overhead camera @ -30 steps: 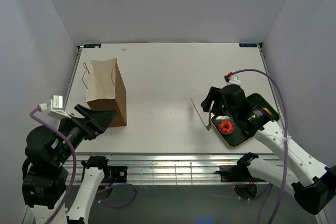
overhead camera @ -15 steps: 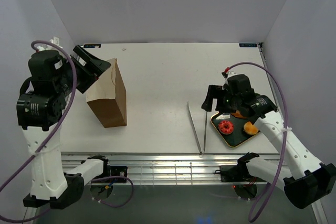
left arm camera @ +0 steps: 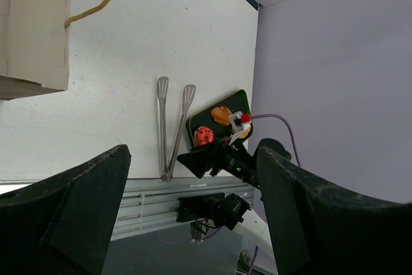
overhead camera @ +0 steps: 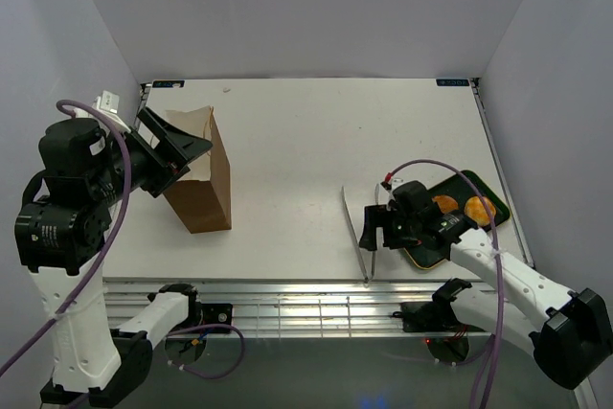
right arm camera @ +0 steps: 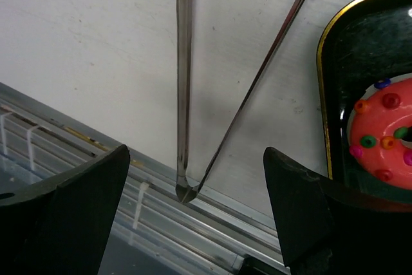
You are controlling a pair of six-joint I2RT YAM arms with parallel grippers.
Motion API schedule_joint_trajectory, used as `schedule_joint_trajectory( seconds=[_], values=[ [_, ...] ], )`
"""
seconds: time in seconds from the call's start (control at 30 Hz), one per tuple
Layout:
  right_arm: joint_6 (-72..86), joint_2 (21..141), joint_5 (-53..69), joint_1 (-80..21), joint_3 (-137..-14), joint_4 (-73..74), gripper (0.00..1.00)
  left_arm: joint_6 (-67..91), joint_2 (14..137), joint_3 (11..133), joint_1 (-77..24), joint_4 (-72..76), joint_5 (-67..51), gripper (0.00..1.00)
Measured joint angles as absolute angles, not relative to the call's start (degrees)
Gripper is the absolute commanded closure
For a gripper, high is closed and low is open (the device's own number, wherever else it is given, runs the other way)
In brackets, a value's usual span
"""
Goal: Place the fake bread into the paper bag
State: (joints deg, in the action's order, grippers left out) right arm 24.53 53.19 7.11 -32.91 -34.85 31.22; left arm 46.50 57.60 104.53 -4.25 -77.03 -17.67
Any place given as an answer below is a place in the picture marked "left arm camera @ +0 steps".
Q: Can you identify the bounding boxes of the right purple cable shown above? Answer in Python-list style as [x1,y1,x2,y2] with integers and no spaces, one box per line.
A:
[157,113,302,275]

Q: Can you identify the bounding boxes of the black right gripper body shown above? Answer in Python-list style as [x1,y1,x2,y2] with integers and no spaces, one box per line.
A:
[210,143,258,188]

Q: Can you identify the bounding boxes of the aluminium front rail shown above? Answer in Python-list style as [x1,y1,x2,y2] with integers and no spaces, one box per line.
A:
[1,175,253,243]

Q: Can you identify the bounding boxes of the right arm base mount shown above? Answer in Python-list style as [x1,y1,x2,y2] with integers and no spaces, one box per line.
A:
[176,193,225,230]

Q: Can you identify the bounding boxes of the red fake donut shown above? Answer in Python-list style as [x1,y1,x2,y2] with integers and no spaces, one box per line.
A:
[194,126,214,146]

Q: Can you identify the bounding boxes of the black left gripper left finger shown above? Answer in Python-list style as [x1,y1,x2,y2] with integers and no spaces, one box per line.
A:
[1,144,131,274]

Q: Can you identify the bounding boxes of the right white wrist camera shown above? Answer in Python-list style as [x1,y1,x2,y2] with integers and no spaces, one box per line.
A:
[229,111,252,145]

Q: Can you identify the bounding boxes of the metal tongs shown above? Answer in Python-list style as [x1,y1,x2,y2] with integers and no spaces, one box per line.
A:
[156,76,196,182]

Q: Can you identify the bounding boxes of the brown fake croissant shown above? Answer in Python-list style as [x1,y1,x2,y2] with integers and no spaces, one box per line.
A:
[211,106,232,126]

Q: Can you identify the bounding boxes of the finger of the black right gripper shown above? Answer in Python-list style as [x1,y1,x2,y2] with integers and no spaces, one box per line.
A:
[177,144,218,178]

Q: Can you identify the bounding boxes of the brown paper bag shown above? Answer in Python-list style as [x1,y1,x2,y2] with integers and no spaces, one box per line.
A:
[1,0,110,100]

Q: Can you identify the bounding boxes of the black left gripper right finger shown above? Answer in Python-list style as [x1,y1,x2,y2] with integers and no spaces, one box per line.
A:
[257,147,411,274]

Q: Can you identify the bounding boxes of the round fake bun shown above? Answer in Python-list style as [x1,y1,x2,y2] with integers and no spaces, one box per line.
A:
[239,128,250,138]

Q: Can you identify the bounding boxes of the green serving tray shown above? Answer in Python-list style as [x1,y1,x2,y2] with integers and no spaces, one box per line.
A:
[186,90,253,147]

